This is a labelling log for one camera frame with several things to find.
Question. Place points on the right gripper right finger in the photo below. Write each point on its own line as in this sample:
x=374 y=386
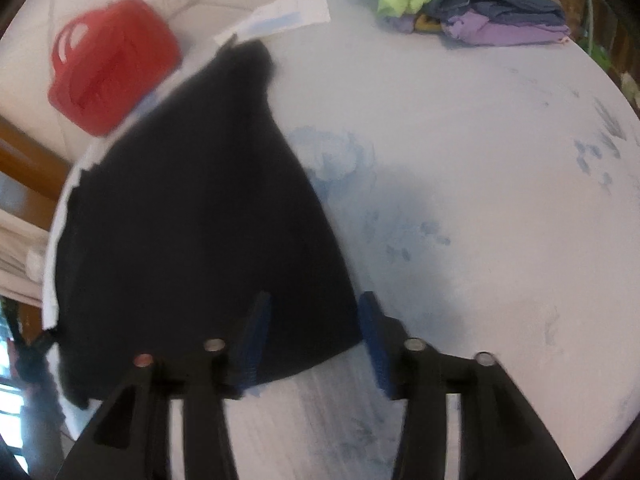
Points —
x=464 y=418

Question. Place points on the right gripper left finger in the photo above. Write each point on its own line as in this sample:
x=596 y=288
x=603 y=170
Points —
x=128 y=437

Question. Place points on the black printed t-shirt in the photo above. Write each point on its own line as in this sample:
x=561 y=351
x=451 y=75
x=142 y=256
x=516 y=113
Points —
x=196 y=210

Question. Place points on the red small suitcase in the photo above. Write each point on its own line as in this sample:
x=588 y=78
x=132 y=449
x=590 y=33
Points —
x=107 y=60

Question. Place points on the white paper sheet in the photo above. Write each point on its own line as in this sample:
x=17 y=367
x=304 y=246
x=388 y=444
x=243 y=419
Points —
x=276 y=17

